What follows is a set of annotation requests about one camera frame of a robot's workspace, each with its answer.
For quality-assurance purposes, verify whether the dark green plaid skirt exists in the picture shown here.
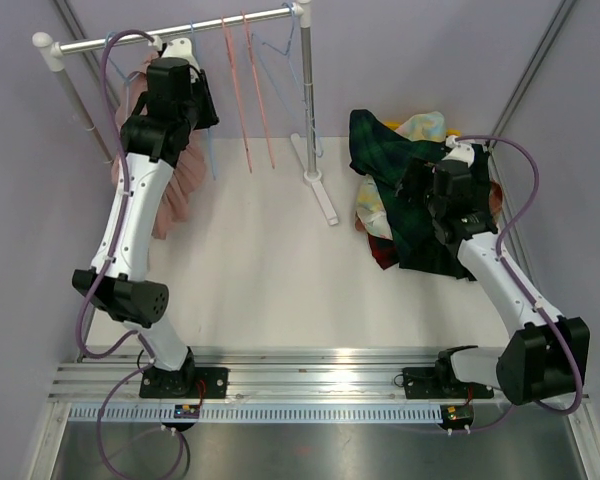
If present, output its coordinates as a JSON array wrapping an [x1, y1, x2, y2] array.
[[349, 109, 475, 281]]

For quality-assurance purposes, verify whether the blue hanger with pink skirt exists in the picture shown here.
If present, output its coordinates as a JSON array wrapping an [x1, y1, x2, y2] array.
[[105, 31, 141, 93]]

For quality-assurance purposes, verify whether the pastel tie-dye garment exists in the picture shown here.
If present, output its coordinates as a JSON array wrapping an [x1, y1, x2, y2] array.
[[354, 111, 447, 240]]

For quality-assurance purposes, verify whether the red black plaid skirt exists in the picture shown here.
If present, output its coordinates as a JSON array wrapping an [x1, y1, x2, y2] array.
[[367, 234, 399, 270]]

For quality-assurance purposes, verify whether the pink pleated skirt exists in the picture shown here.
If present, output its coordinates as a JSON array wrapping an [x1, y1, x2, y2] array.
[[115, 53, 207, 240]]

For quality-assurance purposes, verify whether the pink hanger with plaid skirt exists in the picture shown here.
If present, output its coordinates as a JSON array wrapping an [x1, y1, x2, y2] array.
[[240, 11, 276, 170]]

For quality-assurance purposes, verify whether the blue wire hanger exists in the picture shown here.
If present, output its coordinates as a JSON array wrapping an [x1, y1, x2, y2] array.
[[248, 1, 324, 158]]

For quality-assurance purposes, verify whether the red beige plaid skirt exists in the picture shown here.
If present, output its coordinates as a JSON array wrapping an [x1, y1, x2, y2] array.
[[489, 181, 504, 220]]

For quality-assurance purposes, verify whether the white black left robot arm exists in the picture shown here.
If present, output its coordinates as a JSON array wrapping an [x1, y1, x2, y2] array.
[[72, 57, 226, 399]]

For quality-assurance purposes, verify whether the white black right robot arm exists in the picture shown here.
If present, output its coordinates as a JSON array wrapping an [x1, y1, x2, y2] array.
[[398, 159, 590, 413]]

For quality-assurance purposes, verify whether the yellow plastic tray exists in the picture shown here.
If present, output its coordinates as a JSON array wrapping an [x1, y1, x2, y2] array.
[[385, 116, 460, 142]]

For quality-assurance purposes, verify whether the silver white clothes rack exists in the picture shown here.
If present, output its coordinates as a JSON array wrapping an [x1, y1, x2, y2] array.
[[32, 1, 339, 226]]

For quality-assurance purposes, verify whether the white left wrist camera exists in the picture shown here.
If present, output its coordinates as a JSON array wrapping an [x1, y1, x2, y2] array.
[[158, 37, 200, 83]]

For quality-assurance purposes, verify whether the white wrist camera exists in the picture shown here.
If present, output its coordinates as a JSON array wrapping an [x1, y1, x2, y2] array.
[[158, 37, 200, 83], [443, 135, 475, 167]]

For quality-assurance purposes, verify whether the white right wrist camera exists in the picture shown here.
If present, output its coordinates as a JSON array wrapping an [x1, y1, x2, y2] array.
[[443, 135, 475, 167]]

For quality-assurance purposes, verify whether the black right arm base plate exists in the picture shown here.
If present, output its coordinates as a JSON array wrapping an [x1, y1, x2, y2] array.
[[392, 367, 494, 400]]

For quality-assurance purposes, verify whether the aluminium mounting rail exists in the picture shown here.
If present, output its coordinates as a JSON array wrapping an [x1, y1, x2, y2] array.
[[47, 349, 592, 404]]

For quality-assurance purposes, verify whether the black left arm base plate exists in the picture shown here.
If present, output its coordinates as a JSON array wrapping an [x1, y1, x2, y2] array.
[[139, 367, 229, 399]]

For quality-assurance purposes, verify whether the white slotted cable duct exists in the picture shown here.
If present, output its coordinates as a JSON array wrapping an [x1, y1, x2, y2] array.
[[69, 403, 442, 424]]

